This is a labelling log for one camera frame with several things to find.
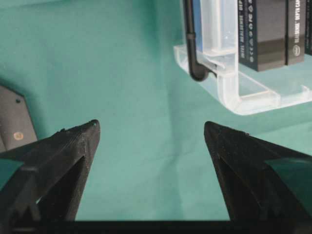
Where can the black box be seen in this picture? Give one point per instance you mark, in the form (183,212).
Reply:
(295,31)
(261,33)

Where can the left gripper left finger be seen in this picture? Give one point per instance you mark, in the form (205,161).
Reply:
(49,183)

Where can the blue foam liner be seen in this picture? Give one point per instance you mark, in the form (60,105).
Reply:
(198,24)

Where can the green table cloth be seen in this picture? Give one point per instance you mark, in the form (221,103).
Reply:
(113,60)

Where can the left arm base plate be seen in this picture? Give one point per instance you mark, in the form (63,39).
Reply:
(16,126)

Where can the clear plastic storage case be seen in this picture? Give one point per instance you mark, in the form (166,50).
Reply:
(237,87)

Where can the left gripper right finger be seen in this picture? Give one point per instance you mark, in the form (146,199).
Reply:
(260,181)

